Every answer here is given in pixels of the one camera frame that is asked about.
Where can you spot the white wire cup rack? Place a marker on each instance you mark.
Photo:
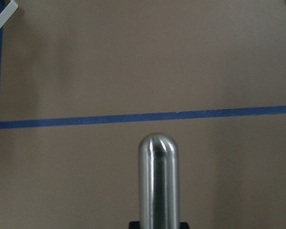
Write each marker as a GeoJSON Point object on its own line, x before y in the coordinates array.
{"type": "Point", "coordinates": [7, 12]}

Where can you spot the steel muddler black cap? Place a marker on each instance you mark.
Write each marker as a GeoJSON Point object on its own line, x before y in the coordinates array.
{"type": "Point", "coordinates": [158, 161]}

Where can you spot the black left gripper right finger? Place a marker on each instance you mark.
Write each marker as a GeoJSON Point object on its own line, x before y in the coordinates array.
{"type": "Point", "coordinates": [184, 225]}

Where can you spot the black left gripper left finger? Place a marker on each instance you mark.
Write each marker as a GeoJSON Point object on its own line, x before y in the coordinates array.
{"type": "Point", "coordinates": [134, 225]}

